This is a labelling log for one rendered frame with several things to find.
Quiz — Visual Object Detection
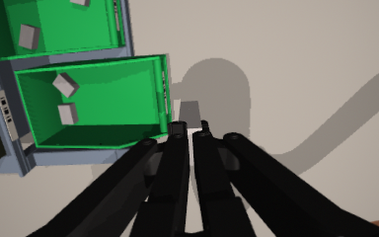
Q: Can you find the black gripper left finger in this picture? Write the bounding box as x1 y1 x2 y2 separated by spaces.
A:
26 102 192 237

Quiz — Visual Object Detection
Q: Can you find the green open-front bin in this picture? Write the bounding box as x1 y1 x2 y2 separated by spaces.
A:
0 0 124 61
14 54 172 149

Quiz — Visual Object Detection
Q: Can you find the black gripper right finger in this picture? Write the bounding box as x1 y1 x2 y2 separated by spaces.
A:
189 101 379 237

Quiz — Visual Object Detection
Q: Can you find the dark green tool case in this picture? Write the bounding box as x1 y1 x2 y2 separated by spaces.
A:
0 137 6 159

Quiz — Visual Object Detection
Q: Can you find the grey metal shelf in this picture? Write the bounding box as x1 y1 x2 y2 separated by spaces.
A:
0 0 134 178

